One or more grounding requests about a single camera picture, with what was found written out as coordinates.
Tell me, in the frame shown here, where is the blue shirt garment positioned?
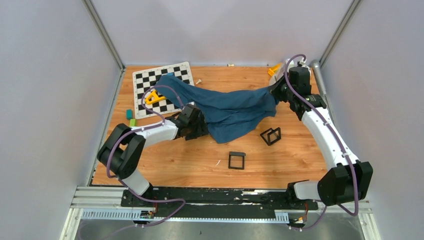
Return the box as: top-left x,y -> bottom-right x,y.
154,75 -> 279,144

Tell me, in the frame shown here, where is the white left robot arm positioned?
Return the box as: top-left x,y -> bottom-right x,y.
96,103 -> 209,207

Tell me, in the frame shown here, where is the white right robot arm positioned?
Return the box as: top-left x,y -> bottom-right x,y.
269,66 -> 373,209

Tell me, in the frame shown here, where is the white wedge stand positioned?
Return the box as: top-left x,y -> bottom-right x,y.
268,63 -> 286,86

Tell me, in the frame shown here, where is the yellow plastic piece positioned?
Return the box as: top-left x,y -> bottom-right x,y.
267,62 -> 282,77

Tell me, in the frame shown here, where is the green block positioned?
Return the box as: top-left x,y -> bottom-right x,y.
129,118 -> 137,127

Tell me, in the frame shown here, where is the teal block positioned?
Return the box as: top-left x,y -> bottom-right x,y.
125,109 -> 133,120

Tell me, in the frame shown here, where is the black white checkerboard sheet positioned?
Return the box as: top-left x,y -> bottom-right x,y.
132,61 -> 195,119

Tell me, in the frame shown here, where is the yellow triangle frame toy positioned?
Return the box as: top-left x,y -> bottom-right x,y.
144,89 -> 166,105

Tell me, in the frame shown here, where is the black square frame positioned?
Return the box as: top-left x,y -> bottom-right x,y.
228,151 -> 246,170

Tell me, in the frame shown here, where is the black wire cube frame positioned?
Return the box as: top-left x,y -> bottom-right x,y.
260,127 -> 282,146

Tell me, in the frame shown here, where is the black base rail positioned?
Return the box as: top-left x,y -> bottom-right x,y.
120,186 -> 319,219

